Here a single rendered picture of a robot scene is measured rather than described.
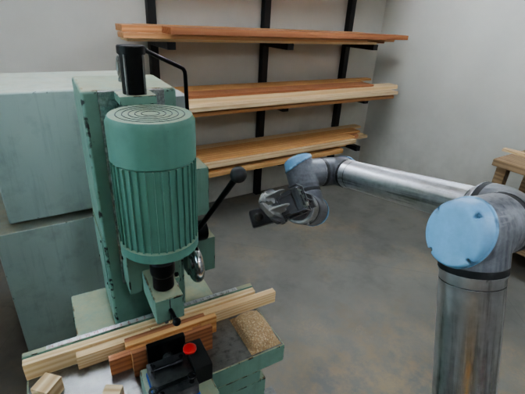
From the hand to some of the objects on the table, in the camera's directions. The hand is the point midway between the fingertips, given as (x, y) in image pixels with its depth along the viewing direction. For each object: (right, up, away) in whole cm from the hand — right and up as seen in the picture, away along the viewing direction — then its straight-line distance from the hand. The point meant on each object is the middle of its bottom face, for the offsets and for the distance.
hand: (260, 203), depth 86 cm
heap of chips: (-2, -36, +18) cm, 40 cm away
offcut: (-47, -43, -2) cm, 64 cm away
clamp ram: (-21, -41, +4) cm, 47 cm away
